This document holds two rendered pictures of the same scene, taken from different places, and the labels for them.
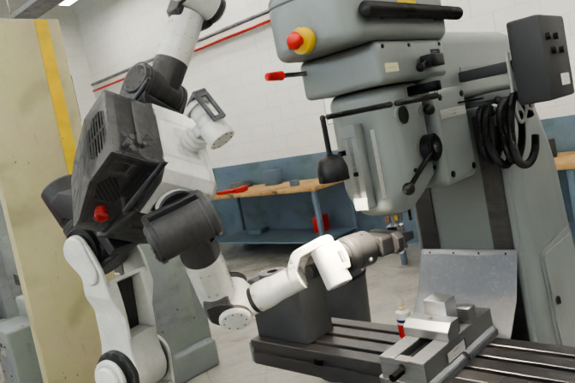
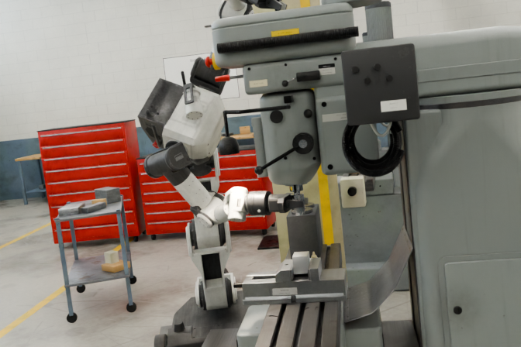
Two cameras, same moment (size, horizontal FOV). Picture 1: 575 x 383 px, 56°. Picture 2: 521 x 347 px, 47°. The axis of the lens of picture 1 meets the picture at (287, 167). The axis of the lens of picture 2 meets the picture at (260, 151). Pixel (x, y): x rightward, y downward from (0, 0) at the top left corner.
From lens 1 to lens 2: 1.89 m
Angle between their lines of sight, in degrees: 55
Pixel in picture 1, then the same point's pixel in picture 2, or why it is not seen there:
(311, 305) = (298, 235)
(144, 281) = (212, 186)
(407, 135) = (281, 132)
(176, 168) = (171, 128)
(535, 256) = (429, 260)
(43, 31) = not seen: outside the picture
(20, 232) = not seen: hidden behind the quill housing
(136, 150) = (153, 115)
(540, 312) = (428, 310)
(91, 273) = not seen: hidden behind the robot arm
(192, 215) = (160, 156)
